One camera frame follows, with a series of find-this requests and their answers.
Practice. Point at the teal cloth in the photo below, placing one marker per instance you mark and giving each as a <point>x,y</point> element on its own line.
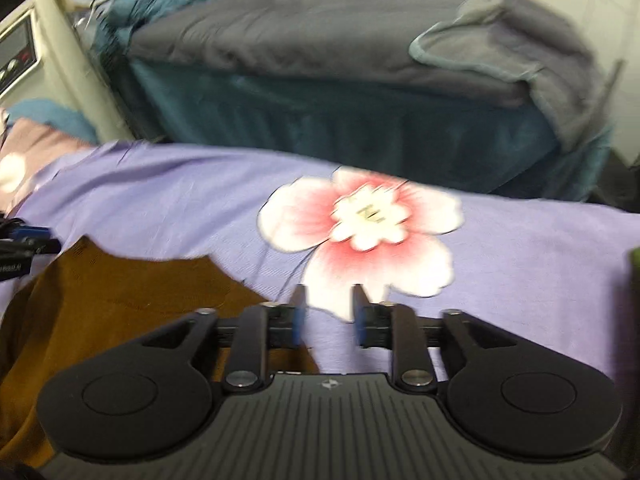
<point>55,115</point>

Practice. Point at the beige appliance with control panel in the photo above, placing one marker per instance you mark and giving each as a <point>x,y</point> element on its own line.
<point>20,50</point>

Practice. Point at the pink floral pillow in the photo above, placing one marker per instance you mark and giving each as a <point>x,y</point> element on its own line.
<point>30,150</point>

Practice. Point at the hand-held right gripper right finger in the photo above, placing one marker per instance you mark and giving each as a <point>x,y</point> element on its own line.
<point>358,327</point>

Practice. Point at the purple floral bedsheet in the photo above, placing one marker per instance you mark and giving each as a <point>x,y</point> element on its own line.
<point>150,200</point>

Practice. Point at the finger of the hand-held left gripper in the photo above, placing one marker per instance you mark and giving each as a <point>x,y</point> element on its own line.
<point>35,234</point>

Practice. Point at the brown knit top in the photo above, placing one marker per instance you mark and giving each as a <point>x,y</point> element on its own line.
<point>125,300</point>

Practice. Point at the green knit garment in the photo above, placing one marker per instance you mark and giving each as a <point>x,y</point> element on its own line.
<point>635,265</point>

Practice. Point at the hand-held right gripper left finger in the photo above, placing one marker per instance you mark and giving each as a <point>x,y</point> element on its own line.
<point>298,327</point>

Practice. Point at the grey blanket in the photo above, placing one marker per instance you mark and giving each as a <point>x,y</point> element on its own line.
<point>320,35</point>

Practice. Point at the teal bed skirt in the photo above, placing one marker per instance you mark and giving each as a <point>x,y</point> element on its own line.
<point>350,130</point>

